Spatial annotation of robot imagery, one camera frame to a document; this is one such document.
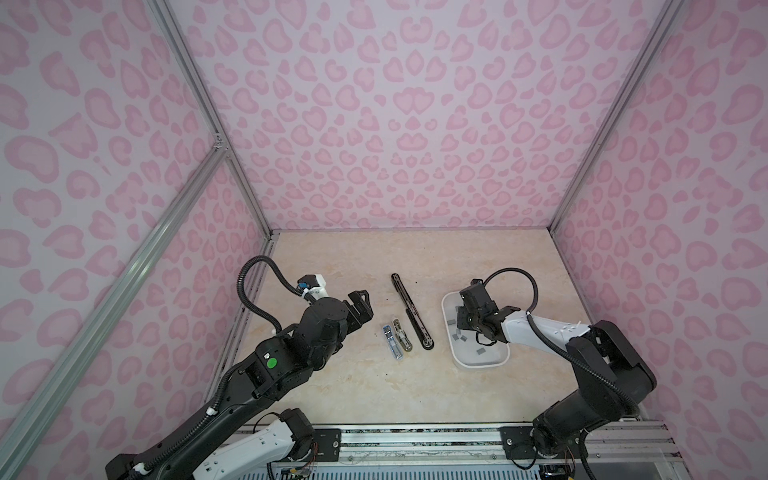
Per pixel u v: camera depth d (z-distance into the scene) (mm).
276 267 525
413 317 947
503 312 691
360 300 597
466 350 895
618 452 722
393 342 900
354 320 585
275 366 442
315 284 597
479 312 721
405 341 906
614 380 445
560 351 471
